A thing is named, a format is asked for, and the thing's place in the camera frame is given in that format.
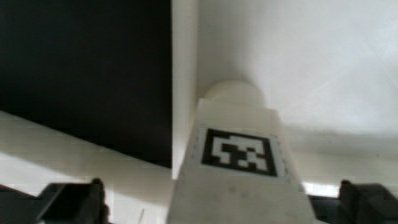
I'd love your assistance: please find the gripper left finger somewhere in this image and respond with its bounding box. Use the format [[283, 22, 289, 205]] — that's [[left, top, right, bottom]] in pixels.
[[0, 178, 113, 224]]

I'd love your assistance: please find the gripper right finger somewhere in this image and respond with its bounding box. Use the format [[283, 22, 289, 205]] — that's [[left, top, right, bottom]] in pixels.
[[310, 180, 398, 224]]

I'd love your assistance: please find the white table leg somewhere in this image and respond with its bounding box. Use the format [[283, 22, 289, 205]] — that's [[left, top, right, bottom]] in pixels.
[[168, 81, 317, 224]]

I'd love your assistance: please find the white square tabletop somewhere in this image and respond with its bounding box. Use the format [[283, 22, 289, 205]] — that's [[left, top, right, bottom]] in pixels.
[[171, 0, 398, 195]]

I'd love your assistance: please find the white U-shaped obstacle fence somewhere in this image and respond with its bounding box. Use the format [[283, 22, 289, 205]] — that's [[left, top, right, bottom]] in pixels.
[[0, 111, 175, 224]]

